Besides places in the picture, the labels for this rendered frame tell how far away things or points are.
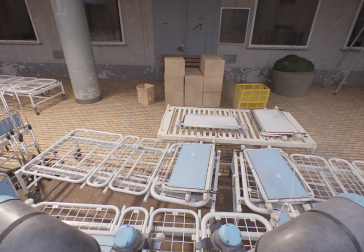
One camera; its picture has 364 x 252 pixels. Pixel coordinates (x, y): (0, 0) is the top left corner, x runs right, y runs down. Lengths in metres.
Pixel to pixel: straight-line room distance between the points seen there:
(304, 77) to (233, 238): 5.23
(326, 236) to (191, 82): 3.94
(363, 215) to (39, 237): 0.59
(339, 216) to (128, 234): 0.76
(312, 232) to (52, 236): 0.46
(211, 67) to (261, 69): 2.98
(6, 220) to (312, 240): 0.55
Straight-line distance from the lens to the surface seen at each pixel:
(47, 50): 8.07
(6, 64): 9.14
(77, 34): 4.98
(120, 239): 1.00
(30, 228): 0.48
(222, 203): 2.52
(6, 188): 1.98
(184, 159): 2.15
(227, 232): 1.00
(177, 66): 4.13
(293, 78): 5.86
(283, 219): 1.72
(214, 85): 4.33
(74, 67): 5.11
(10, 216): 0.52
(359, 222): 0.52
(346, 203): 0.55
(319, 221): 0.48
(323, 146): 4.11
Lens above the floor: 1.89
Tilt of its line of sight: 29 degrees down
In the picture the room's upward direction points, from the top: 1 degrees clockwise
